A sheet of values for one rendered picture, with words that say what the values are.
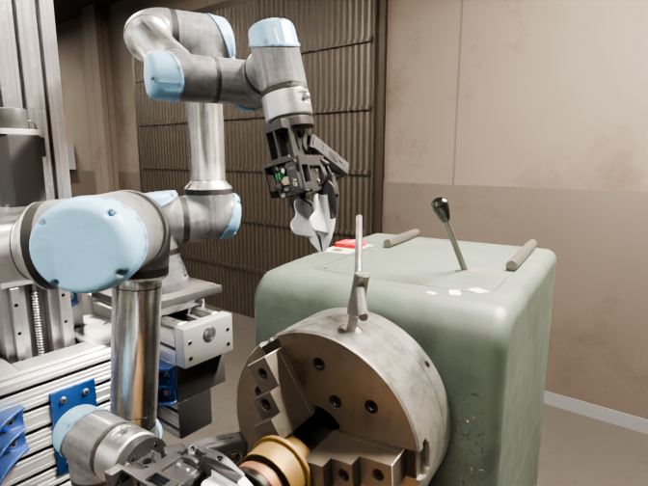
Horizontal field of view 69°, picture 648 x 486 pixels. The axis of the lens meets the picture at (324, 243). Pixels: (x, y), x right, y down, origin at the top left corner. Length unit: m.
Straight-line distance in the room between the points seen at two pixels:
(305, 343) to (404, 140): 2.74
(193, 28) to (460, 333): 0.86
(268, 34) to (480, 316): 0.53
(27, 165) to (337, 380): 0.76
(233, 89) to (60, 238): 0.38
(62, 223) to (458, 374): 0.58
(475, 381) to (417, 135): 2.65
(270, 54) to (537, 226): 2.44
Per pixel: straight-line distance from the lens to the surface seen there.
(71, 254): 0.63
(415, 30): 3.40
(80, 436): 0.77
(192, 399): 1.17
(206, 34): 1.20
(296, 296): 0.87
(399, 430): 0.66
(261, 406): 0.69
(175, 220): 1.15
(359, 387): 0.66
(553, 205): 2.99
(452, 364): 0.76
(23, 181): 1.12
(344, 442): 0.68
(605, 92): 2.97
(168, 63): 0.81
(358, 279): 0.65
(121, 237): 0.61
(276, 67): 0.76
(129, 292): 0.79
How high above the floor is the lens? 1.48
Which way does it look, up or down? 10 degrees down
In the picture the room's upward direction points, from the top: straight up
